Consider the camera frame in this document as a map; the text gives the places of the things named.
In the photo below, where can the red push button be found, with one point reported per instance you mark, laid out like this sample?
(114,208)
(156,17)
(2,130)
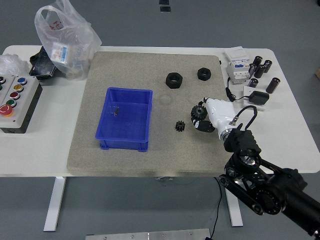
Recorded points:
(14,95)

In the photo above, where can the crumpled clear plastic wrap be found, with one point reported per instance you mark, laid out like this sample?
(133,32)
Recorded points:
(11,62)

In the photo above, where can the white wall switch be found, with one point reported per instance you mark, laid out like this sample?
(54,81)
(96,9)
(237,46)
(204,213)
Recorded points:
(236,53)

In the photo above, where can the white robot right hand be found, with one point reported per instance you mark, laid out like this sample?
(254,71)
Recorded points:
(221,112)

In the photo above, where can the grey-brown mat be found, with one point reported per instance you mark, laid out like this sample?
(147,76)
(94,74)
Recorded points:
(160,155)

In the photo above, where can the translucent plastic bag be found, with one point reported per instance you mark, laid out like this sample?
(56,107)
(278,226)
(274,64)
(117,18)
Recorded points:
(75,37)

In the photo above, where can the blue push button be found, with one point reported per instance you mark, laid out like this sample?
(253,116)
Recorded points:
(21,80)

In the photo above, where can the dark cylindrical capacitor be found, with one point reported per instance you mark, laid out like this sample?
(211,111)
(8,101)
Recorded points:
(258,60)
(267,65)
(252,68)
(253,82)
(273,85)
(260,71)

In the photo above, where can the small black hex nut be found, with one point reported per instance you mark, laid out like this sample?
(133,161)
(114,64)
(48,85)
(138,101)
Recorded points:
(204,74)

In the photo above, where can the white circuit breaker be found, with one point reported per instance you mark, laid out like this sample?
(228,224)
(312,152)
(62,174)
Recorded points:
(237,73)

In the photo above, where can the black flat device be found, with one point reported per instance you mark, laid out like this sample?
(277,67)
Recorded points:
(41,67)

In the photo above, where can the white and blue carton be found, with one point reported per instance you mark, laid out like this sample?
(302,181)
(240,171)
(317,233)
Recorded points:
(59,53)

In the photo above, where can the blue plastic box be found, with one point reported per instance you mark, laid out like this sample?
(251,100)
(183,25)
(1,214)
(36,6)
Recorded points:
(125,117)

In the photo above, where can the small black gear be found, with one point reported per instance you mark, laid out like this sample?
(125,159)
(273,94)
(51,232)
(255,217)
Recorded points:
(180,126)

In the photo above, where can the brown cardboard piece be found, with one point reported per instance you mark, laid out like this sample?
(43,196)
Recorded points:
(317,72)

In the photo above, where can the black power adapter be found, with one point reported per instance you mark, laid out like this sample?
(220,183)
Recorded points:
(259,97)

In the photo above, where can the black push button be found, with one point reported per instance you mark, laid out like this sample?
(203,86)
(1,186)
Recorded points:
(2,80)

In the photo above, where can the silver metal plate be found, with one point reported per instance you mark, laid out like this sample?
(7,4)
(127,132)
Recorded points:
(147,235)

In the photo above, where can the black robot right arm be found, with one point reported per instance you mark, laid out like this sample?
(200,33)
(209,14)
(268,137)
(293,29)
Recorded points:
(272,192)

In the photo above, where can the small dark screw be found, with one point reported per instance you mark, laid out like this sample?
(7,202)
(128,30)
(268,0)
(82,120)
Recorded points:
(115,111)

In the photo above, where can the grey push-button control box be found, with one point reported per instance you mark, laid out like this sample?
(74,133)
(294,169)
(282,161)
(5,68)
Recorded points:
(26,100)

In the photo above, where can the red emergency stop button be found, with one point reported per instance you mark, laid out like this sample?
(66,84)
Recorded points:
(5,110)

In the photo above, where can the black floor socket cover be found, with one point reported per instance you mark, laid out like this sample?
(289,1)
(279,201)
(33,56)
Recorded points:
(163,2)
(165,9)

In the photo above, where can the white flat board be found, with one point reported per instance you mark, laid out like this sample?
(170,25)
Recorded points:
(247,91)

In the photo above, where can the large black hex nut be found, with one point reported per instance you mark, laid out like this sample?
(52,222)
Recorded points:
(174,80)

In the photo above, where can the yellow push button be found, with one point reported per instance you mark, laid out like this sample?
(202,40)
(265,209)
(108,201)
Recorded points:
(18,87)

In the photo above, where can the large black gear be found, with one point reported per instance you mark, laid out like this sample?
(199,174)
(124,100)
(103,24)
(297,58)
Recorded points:
(198,111)

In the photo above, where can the white table leg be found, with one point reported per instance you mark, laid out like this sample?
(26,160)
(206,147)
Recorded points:
(236,215)
(53,202)

